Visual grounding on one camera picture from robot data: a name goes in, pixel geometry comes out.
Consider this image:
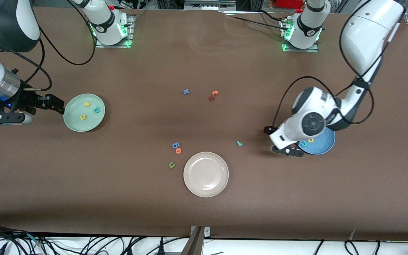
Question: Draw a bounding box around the green plate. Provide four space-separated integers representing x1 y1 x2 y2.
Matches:
63 93 106 132

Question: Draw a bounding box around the blue plate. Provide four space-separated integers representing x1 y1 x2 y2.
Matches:
298 127 336 155

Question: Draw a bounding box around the beige plate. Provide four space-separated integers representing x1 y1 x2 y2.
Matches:
183 152 230 198

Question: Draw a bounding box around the brown table cover mat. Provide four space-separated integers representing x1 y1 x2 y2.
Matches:
0 7 408 241

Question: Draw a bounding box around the red box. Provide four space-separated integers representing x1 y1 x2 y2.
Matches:
275 0 304 9

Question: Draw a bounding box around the black equipment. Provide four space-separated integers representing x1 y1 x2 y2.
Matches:
156 0 185 10

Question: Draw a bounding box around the grey device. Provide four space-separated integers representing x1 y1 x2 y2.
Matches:
184 0 237 11

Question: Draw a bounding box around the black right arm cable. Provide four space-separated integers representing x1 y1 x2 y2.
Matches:
0 0 96 93

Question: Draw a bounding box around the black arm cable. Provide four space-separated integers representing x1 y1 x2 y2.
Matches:
0 0 96 93
263 11 403 136

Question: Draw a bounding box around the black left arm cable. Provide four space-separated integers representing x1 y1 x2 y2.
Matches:
263 11 403 136

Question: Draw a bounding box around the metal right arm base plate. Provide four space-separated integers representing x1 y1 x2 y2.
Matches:
94 13 134 49

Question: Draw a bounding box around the black looped cable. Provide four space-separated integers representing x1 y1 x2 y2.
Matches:
344 240 381 255

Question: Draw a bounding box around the black cable on table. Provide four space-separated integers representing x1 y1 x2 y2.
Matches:
222 10 289 30

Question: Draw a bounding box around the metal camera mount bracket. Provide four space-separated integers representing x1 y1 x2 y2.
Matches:
180 226 211 255

